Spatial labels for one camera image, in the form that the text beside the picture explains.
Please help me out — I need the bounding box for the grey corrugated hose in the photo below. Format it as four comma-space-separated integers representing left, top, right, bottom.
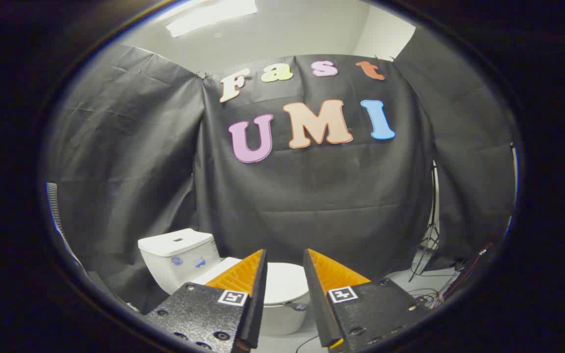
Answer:
46, 182, 85, 269

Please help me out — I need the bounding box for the black tripod stand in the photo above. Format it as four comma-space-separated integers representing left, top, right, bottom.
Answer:
409, 161, 443, 283

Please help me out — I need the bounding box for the white toilet lid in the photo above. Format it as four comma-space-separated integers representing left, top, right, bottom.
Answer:
192, 257, 311, 305

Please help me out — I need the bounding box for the white toilet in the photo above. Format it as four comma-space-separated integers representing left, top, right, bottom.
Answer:
138, 228, 311, 337

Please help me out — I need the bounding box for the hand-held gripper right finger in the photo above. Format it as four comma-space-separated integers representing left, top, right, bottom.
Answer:
303, 248, 433, 353

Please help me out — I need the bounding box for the red cable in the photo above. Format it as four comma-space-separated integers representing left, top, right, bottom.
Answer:
439, 244, 493, 301

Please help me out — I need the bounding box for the black backdrop cloth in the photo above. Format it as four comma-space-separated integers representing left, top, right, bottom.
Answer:
46, 43, 516, 315

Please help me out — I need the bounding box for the ceiling light panel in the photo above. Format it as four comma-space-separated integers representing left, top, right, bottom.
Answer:
166, 0, 258, 38

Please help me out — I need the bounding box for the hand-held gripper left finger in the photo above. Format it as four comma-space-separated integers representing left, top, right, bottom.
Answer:
144, 249, 268, 353

